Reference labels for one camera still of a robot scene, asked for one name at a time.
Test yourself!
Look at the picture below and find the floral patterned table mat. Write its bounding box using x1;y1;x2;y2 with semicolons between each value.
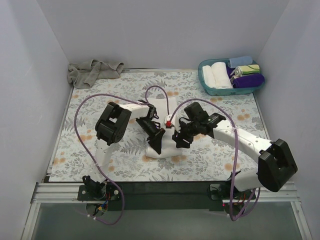
48;71;267;182

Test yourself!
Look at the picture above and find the white towel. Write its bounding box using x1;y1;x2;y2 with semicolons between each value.
211;62;233;89
145;97;183;159
202;65;217;89

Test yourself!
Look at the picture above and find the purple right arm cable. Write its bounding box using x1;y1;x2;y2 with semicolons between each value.
168;98;261;222

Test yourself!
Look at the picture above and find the crumpled grey towel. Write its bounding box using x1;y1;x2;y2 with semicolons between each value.
67;59;124;89

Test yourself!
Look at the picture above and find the teal plastic basket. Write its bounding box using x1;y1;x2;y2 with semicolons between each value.
198;58;266;96

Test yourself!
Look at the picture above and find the aluminium frame rail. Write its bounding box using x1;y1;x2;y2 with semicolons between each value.
21;181;312;240

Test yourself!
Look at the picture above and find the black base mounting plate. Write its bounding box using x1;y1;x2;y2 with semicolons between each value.
77;181;257;212

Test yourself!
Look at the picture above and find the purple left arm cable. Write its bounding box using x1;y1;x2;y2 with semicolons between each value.
76;85;171;225

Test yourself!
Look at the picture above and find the rolled purple towel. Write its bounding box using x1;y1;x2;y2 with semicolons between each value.
226;67;265;89

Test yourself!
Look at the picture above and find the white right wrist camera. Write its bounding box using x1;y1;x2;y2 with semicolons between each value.
164;114;180;132

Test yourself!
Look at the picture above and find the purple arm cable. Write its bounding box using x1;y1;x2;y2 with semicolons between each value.
168;98;261;222
76;85;171;225

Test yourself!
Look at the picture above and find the rolled green striped towel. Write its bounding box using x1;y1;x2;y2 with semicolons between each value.
231;64;260;77

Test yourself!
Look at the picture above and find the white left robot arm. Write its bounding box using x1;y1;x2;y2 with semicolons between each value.
82;101;165;200

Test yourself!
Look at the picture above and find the rolled light blue towel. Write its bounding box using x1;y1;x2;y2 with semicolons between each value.
227;56;253;69

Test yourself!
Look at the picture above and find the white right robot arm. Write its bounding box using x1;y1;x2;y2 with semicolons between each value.
165;102;298;199

